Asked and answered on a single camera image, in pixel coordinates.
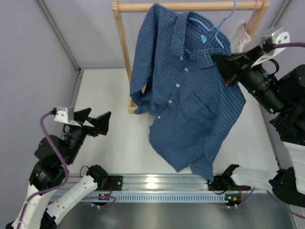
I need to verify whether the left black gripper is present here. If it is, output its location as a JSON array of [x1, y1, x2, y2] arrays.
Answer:
[[63, 107, 112, 165]]

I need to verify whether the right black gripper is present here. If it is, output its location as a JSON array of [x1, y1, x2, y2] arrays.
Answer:
[[212, 48, 288, 117]]

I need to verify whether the blue wire hanger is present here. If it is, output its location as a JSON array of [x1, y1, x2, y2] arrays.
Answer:
[[188, 0, 237, 49]]

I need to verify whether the blue checked shirt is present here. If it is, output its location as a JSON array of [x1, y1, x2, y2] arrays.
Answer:
[[130, 4, 245, 181]]

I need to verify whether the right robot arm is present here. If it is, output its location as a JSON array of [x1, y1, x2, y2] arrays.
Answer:
[[212, 46, 305, 208]]

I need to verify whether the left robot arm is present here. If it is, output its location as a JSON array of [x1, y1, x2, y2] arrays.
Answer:
[[6, 107, 111, 229]]

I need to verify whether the white shirt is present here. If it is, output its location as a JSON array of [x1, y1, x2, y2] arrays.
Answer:
[[228, 19, 251, 53]]

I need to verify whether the wooden clothes rack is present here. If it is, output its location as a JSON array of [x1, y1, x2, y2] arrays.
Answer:
[[112, 0, 271, 115]]

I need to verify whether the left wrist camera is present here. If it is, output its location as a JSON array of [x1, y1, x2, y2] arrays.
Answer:
[[54, 106, 81, 126]]

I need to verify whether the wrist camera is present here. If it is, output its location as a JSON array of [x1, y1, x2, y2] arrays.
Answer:
[[54, 106, 81, 126], [251, 26, 290, 68]]

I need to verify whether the left aluminium frame post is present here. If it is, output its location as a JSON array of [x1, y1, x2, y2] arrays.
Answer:
[[34, 0, 83, 90]]

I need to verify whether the aluminium frame post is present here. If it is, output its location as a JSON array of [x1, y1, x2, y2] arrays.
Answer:
[[34, 0, 83, 90], [246, 0, 298, 70]]

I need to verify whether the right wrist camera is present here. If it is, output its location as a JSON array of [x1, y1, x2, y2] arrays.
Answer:
[[251, 26, 290, 68]]

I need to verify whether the pink wire hanger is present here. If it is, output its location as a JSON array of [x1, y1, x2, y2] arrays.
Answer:
[[242, 0, 258, 43]]

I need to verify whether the grey slotted cable duct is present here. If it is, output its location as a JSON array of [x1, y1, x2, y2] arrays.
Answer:
[[82, 193, 229, 203]]

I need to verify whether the right aluminium frame post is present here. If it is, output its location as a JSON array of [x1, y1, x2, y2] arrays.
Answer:
[[246, 0, 298, 70]]

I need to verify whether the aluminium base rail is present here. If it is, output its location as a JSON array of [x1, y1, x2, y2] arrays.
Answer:
[[68, 173, 284, 191]]

